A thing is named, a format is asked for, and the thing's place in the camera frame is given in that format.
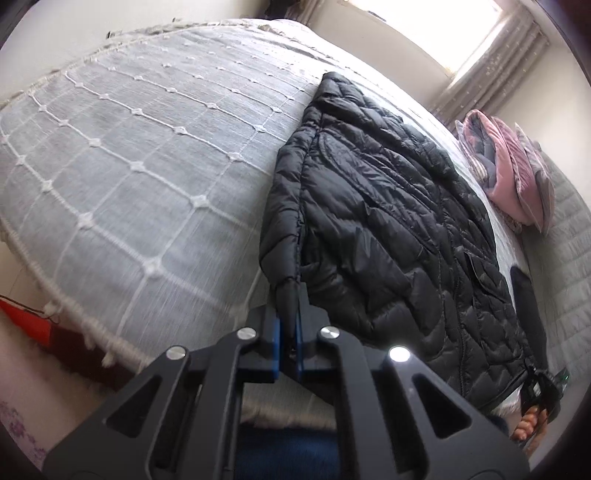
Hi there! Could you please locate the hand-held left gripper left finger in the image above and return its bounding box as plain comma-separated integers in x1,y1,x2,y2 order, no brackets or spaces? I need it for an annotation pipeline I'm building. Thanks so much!
44,305,281,480

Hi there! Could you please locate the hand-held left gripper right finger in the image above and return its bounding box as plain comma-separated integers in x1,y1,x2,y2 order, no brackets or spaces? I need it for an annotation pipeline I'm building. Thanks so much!
297,311,530,480

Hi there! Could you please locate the black puffer jacket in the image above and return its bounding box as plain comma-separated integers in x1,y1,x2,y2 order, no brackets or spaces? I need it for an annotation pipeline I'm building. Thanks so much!
259,71,536,411

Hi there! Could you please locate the person's right hand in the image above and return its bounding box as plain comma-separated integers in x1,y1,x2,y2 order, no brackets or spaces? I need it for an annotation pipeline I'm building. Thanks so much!
510,405,556,451

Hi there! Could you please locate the black folded cloth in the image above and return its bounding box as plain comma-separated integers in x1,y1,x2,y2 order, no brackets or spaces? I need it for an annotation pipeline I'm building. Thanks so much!
510,265,549,376

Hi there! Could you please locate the person's blue jeans leg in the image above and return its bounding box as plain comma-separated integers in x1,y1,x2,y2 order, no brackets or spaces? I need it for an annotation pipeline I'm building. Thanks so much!
235,415,343,480

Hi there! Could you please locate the grey padded headboard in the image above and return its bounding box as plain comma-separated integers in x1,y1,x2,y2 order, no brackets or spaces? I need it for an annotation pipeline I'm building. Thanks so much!
521,152,591,386

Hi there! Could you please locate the pink velvet pillow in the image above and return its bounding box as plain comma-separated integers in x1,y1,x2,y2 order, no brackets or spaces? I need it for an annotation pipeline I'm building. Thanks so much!
514,124,557,237
487,117,542,226

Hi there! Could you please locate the grey grid-stitched bedspread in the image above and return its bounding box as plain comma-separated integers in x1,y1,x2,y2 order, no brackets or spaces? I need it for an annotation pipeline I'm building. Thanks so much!
0,17,525,418

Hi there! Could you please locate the red flat object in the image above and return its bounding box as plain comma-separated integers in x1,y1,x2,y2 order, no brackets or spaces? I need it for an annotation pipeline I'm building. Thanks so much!
0,299,52,345

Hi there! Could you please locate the folded pink grey quilt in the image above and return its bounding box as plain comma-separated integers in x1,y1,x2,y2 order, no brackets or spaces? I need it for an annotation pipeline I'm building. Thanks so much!
455,110,522,222

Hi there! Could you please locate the bright window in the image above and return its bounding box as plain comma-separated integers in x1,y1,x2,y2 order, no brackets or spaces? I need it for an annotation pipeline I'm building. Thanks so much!
342,0,514,80

